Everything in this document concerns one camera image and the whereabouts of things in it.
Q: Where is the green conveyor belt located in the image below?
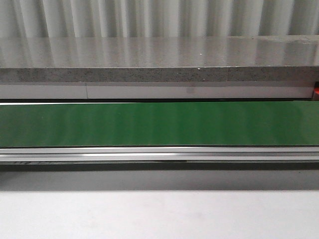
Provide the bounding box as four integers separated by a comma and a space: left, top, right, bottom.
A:
0, 101, 319, 171

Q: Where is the grey speckled stone counter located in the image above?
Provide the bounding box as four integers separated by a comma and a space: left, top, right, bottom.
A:
0, 35, 319, 101

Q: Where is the red plastic tray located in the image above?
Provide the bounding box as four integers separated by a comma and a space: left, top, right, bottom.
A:
312, 82, 319, 101

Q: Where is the white corrugated curtain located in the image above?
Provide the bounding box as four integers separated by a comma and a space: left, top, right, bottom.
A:
0, 0, 319, 37

